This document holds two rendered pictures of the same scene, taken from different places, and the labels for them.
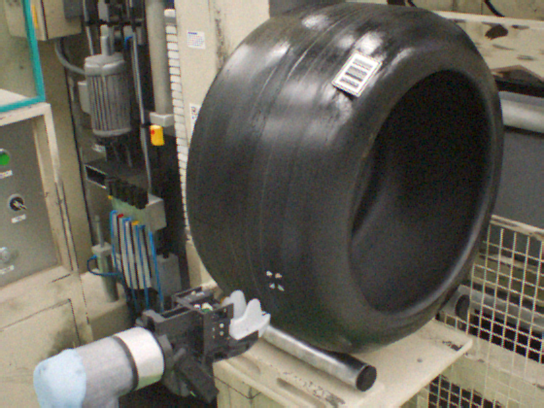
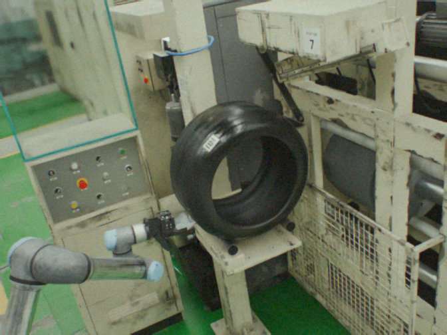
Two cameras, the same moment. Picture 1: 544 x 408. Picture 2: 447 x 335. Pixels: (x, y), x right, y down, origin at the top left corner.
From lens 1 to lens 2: 0.96 m
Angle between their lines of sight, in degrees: 20
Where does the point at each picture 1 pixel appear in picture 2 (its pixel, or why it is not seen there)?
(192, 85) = not seen: hidden behind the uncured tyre
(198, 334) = (161, 226)
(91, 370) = (120, 235)
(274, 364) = (209, 240)
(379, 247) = (267, 197)
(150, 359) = (140, 234)
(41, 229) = (140, 178)
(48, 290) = (141, 203)
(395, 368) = (261, 249)
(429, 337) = (283, 238)
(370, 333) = (230, 232)
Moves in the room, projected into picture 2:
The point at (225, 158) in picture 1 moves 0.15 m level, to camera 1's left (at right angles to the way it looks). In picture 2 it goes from (175, 167) to (142, 167)
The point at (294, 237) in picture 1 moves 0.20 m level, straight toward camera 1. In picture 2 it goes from (191, 197) to (167, 227)
